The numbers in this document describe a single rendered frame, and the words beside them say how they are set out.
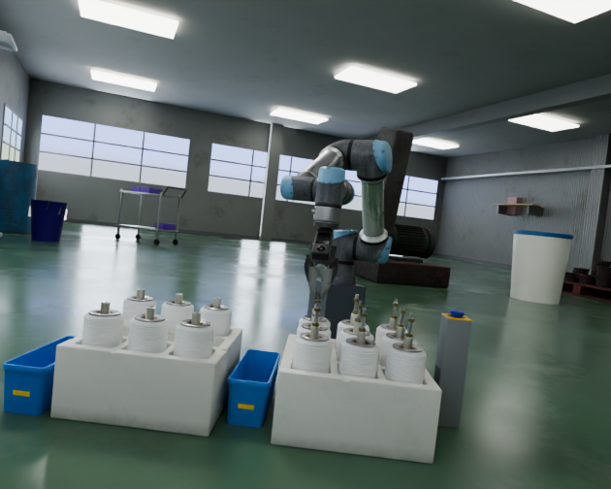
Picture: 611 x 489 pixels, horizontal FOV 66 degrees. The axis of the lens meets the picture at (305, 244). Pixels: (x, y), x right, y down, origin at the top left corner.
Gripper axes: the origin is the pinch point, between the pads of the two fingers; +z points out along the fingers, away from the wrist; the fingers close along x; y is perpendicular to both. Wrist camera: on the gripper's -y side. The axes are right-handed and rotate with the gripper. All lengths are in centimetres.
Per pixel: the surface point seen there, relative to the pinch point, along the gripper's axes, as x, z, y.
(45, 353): 74, 25, -6
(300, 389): 1.0, 20.2, -19.0
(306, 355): 0.4, 12.8, -15.7
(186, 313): 38.7, 11.5, 7.3
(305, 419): -1.0, 27.2, -18.8
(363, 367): -13.5, 14.0, -15.1
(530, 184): -449, -177, 1082
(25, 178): 430, -40, 474
